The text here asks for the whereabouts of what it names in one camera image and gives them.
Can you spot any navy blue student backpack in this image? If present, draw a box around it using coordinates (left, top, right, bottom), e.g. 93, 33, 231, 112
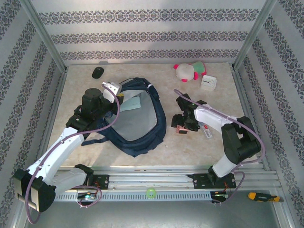
81, 77, 167, 158

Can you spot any black computer mouse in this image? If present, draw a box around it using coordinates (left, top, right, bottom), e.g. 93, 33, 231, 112
92, 67, 105, 79

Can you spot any white square alarm clock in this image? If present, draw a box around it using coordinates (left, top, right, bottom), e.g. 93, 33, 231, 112
200, 74, 217, 91

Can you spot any white pink green plush toy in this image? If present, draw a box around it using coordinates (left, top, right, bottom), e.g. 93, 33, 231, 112
173, 61, 207, 83

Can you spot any controller board with green light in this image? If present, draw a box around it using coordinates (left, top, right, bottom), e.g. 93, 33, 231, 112
77, 192, 97, 200
210, 191, 229, 199

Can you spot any orange black screwdriver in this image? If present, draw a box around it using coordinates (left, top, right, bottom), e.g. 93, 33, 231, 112
247, 192, 285, 203

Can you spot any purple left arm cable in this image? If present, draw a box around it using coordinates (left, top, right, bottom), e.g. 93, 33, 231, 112
25, 84, 121, 224

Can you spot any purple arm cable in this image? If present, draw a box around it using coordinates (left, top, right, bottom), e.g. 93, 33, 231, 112
173, 89, 266, 207
25, 84, 121, 224

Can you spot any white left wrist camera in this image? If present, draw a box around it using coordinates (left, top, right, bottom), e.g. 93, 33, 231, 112
102, 81, 122, 104

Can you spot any aluminium side rail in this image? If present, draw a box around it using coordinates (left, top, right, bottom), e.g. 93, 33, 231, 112
33, 68, 69, 171
231, 64, 271, 171

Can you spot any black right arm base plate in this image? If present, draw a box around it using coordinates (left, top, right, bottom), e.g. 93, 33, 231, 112
187, 172, 236, 190

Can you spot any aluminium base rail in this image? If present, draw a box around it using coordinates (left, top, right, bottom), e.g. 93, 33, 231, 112
22, 165, 282, 192

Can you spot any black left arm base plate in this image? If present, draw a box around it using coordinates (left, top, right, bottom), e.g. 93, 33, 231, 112
66, 174, 110, 190

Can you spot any grey slotted cable duct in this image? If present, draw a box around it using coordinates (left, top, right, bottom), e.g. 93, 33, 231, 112
54, 191, 212, 202

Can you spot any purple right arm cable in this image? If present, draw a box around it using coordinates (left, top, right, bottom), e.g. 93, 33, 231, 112
173, 89, 266, 207

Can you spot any aluminium frame post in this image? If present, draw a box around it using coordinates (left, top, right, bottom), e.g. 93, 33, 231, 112
19, 0, 68, 72
232, 0, 278, 71

